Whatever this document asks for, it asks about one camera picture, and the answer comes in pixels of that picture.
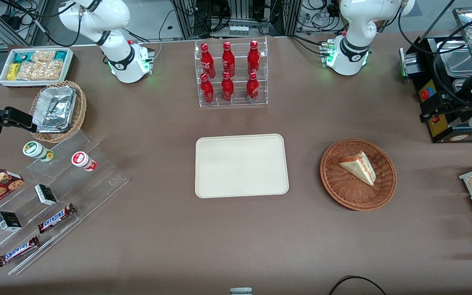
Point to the stacked aluminium foil trays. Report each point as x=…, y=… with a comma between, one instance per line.
x=55, y=108

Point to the cream plastic tray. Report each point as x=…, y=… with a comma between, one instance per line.
x=241, y=166

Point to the green snack pack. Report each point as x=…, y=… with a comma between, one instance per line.
x=21, y=57

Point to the large clear cracker bag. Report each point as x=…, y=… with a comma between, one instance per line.
x=39, y=71

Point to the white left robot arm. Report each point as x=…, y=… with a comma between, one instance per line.
x=355, y=28

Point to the snickers bar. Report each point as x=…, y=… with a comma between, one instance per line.
x=55, y=218
x=18, y=251

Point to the steel warmer pan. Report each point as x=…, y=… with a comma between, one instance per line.
x=459, y=61
x=462, y=85

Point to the grey device edge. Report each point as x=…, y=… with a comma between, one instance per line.
x=241, y=291

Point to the red lid cup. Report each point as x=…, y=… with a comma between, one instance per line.
x=82, y=160

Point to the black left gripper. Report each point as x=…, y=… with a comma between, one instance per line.
x=456, y=105

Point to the teal snack pack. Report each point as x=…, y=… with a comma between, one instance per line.
x=61, y=55

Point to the clear acrylic stepped stand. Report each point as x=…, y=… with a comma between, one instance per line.
x=96, y=184

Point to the red cola bottle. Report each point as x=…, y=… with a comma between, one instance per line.
x=207, y=61
x=228, y=59
x=253, y=58
x=252, y=88
x=207, y=90
x=227, y=88

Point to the black food warmer cabinet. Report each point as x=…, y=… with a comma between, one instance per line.
x=441, y=129

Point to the green lid cup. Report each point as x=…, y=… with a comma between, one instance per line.
x=36, y=150

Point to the round brown wicker basket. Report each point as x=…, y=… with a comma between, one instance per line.
x=342, y=188

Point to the triangular sandwich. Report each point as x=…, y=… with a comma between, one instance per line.
x=359, y=167

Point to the yellow snack pack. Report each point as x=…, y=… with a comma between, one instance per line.
x=12, y=71

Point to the white power strip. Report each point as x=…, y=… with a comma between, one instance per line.
x=238, y=29

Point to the small black box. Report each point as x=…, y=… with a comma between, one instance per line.
x=46, y=194
x=8, y=221

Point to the white plastic snack bin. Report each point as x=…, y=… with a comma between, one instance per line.
x=69, y=69

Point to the wicker basket holding foil trays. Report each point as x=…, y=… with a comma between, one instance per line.
x=81, y=110

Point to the clear acrylic bottle rack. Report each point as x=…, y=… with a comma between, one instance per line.
x=238, y=98

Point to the small clear cracker bag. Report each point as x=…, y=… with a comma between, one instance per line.
x=43, y=55

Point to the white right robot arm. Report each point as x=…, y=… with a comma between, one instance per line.
x=121, y=61

